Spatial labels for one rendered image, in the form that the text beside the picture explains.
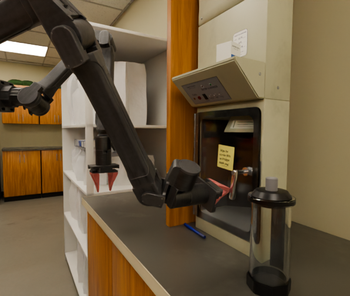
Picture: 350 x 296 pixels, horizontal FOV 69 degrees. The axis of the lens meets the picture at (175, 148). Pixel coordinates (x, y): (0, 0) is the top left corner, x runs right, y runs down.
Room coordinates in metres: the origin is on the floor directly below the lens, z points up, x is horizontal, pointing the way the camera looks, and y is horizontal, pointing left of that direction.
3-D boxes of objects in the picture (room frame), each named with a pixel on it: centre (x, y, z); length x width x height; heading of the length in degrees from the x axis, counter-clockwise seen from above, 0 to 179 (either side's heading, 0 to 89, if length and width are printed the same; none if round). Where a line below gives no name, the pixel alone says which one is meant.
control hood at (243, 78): (0.83, -0.12, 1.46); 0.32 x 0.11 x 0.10; 31
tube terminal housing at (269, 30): (0.92, -0.27, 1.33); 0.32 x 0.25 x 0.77; 31
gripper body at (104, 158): (0.94, 0.26, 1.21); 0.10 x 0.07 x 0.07; 121
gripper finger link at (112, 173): (0.95, 0.26, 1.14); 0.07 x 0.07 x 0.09; 31
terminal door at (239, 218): (0.85, -0.16, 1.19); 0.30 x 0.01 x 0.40; 31
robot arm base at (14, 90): (1.03, 0.65, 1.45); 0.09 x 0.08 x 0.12; 178
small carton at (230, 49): (0.76, -0.15, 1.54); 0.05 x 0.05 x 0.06; 44
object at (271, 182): (0.60, -0.23, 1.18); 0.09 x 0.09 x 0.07
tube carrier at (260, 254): (0.60, -0.23, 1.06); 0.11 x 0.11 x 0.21
